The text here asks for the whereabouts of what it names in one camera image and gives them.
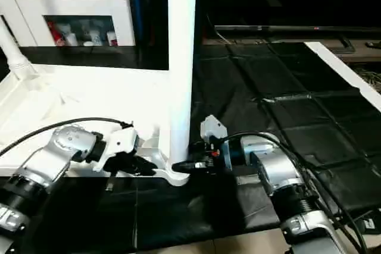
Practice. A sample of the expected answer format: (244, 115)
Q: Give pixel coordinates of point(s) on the white plastic table top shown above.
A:
(77, 96)

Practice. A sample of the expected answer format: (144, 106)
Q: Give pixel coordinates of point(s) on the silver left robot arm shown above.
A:
(47, 165)

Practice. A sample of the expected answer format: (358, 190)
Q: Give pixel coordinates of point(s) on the black work mat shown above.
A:
(286, 141)

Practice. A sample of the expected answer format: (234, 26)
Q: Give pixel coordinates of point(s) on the red bottle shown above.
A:
(52, 33)

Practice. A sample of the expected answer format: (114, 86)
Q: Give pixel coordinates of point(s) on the white flat board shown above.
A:
(345, 69)

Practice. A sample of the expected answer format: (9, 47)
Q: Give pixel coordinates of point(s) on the white glass-door cabinet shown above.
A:
(77, 1)

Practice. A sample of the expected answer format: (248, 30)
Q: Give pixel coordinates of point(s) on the small black device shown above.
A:
(374, 44)

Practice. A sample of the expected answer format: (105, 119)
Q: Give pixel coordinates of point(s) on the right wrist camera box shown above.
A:
(213, 129)

